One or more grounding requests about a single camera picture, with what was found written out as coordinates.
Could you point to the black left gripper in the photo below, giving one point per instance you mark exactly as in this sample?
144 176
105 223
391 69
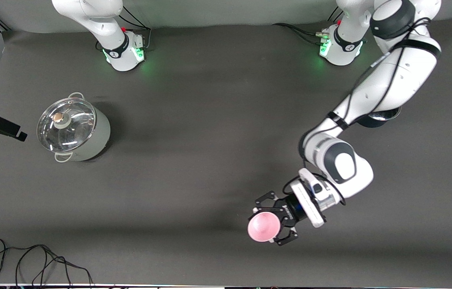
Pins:
287 211

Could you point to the pink plastic cup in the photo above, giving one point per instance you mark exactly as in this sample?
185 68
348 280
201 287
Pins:
264 226

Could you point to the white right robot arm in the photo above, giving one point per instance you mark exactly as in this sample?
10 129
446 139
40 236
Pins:
101 24

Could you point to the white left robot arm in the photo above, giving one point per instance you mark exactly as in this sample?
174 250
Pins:
386 84

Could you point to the glass pot lid copper knob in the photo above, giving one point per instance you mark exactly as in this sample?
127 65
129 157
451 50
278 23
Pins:
69 128

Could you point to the grey-green stock pot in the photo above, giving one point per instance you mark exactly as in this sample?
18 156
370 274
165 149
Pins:
97 136

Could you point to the dark grey table cover sheet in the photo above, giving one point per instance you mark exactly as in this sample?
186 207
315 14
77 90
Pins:
193 160

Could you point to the dark blue saucepan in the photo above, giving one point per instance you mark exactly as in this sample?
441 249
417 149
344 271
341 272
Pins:
370 122

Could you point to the glass saucepan lid blue knob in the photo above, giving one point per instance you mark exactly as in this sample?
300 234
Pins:
386 115

